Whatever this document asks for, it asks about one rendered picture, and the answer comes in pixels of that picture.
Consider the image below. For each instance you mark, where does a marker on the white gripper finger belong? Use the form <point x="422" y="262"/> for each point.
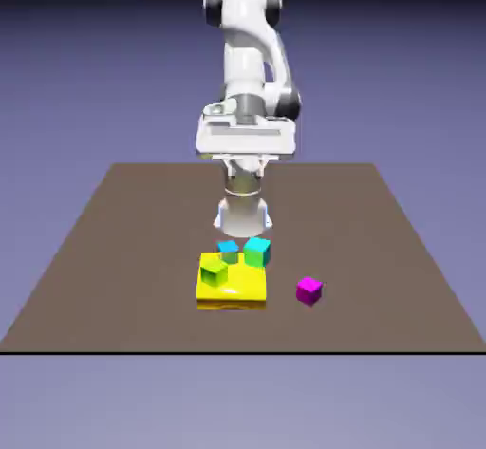
<point x="262" y="168"/>
<point x="229" y="168"/>

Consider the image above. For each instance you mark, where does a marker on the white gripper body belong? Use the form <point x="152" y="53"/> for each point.
<point x="245" y="141"/>

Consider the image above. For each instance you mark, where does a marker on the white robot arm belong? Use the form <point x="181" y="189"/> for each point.
<point x="243" y="20"/>

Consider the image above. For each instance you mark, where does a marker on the small blue cube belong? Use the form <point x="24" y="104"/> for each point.
<point x="228" y="247"/>

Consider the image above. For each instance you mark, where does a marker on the small cyan cube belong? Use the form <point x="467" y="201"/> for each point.
<point x="256" y="251"/>

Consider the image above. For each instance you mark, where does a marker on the small green cube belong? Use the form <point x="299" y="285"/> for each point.
<point x="213" y="272"/>

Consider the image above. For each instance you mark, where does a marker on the small magenta cube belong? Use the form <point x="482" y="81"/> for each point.
<point x="309" y="291"/>

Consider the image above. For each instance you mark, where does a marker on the large yellow box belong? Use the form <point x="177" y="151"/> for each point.
<point x="243" y="285"/>

